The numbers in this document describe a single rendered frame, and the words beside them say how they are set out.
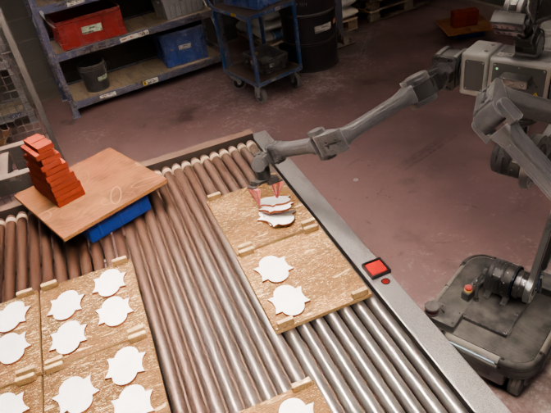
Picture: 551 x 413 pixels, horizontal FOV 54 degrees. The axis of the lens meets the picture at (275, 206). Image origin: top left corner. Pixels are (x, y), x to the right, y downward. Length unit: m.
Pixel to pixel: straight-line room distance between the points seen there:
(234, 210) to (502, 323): 1.33
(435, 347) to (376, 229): 1.91
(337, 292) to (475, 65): 0.90
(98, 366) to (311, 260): 0.80
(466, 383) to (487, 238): 1.96
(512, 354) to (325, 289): 1.06
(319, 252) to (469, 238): 1.68
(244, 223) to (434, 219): 1.75
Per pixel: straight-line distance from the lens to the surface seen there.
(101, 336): 1.95
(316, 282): 1.90
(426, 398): 1.63
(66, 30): 5.82
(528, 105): 1.59
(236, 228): 2.19
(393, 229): 3.58
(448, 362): 1.71
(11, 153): 3.21
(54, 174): 2.40
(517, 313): 2.78
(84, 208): 2.40
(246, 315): 1.86
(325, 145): 1.81
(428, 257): 3.38
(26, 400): 1.90
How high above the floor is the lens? 2.27
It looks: 36 degrees down
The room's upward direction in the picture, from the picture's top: 9 degrees counter-clockwise
